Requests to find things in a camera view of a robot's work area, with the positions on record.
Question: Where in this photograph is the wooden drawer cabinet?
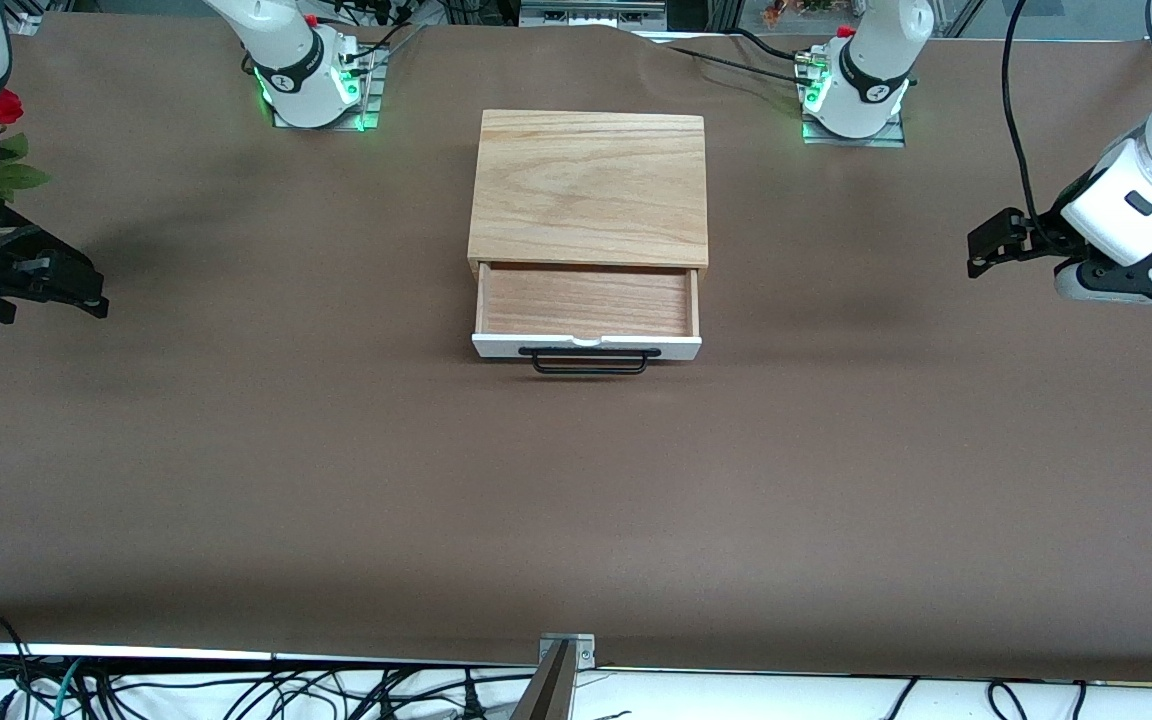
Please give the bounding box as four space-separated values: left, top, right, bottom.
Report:
467 109 711 281

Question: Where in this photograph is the brown table cover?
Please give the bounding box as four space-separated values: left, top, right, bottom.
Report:
0 12 1152 683

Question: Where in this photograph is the short black table cable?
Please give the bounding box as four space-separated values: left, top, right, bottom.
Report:
724 26 815 63

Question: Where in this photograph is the black wire drawer handle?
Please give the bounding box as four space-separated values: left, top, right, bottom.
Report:
519 346 662 377

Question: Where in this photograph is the aluminium background frame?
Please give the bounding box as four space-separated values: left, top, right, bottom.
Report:
519 0 669 33

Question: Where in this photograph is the grey metal edge bracket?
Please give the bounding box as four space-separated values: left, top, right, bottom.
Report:
539 632 598 671

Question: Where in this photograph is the long black table cable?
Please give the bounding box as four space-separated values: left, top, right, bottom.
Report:
634 35 817 83

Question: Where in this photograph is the slanted metal pole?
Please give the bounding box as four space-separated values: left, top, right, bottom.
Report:
509 640 575 720

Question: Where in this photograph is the black cylindrical vase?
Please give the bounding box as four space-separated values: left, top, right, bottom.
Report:
0 203 97 301

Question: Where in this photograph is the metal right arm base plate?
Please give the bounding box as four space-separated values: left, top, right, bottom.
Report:
269 45 389 133

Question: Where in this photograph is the wooden drawer with white front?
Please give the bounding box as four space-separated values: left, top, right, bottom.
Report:
471 262 704 361

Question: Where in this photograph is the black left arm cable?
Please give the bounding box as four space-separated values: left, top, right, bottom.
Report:
1000 0 1072 251

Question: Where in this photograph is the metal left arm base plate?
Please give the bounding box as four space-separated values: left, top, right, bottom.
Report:
801 112 907 149

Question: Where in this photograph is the teal floor cable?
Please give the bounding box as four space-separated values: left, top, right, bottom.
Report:
51 658 87 720

